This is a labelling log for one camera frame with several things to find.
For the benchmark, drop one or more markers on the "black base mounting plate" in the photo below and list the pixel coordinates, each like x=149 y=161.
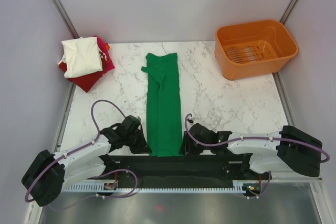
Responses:
x=180 y=171

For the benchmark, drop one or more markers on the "folded red t-shirt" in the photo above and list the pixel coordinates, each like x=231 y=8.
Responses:
x=86 y=82

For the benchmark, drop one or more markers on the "orange plastic basket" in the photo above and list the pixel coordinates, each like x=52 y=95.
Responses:
x=252 y=49

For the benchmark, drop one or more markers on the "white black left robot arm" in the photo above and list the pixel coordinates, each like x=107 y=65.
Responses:
x=51 y=173

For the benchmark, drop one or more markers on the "white slotted cable duct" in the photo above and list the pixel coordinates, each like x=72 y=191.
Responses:
x=100 y=187

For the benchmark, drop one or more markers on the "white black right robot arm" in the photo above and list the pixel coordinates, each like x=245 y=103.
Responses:
x=289 y=149

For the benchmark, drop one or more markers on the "green t-shirt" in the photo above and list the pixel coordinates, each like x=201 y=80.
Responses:
x=163 y=106

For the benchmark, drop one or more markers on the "aluminium front frame rails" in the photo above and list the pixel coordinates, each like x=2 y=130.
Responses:
x=295 y=180

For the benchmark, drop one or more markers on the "folded magenta t-shirt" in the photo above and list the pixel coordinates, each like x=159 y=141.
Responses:
x=105 y=56

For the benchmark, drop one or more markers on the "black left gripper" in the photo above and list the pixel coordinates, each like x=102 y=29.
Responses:
x=142 y=147

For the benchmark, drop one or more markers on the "left aluminium corner post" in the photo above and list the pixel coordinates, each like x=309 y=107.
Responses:
x=65 y=17

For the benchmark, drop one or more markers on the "folded white t-shirt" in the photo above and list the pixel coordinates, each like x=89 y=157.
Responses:
x=81 y=56

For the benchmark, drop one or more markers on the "right aluminium table rail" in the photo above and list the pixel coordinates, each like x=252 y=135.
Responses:
x=286 y=103

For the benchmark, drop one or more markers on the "folded orange t-shirt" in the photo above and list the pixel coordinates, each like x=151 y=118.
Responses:
x=107 y=46

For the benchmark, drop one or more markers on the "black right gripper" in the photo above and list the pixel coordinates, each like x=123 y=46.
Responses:
x=186 y=148

